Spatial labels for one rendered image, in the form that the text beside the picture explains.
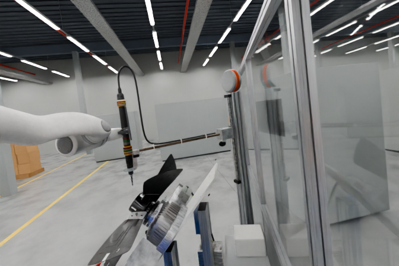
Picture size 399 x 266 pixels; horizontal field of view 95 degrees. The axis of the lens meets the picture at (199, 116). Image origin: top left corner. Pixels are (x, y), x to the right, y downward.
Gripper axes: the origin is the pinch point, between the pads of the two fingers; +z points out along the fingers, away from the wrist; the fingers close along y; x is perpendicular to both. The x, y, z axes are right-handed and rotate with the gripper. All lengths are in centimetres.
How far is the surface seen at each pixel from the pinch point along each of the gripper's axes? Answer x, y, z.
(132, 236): -46.7, 5.6, -10.0
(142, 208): -45.0, 1.2, 9.2
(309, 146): -5, 70, -40
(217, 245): -81, 38, 28
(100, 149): -116, -477, 603
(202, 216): -54, 33, 15
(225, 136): -14, 51, 37
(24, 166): -127, -684, 469
